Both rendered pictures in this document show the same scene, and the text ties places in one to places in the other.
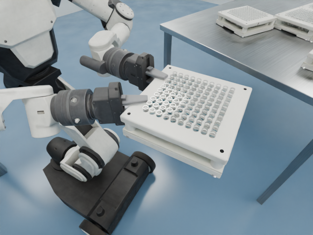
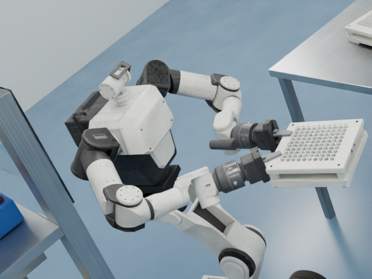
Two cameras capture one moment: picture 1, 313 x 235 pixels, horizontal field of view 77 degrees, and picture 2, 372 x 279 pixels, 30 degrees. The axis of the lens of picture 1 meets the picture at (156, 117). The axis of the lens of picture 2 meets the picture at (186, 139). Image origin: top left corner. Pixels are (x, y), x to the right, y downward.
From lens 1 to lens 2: 168 cm
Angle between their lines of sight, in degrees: 19
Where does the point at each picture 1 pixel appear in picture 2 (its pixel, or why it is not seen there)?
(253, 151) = not seen: outside the picture
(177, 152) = (314, 180)
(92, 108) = (243, 171)
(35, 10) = (161, 115)
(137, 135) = (282, 181)
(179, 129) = (309, 163)
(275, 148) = not seen: outside the picture
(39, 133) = (210, 201)
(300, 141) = not seen: outside the picture
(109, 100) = (254, 160)
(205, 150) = (328, 168)
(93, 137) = (233, 234)
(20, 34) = (156, 139)
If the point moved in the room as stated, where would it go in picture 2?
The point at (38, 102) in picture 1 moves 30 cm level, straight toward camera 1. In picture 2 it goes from (205, 179) to (275, 203)
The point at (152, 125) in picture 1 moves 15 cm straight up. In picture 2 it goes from (290, 166) to (275, 125)
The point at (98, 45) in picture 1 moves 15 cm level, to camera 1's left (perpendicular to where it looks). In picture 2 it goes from (224, 126) to (182, 141)
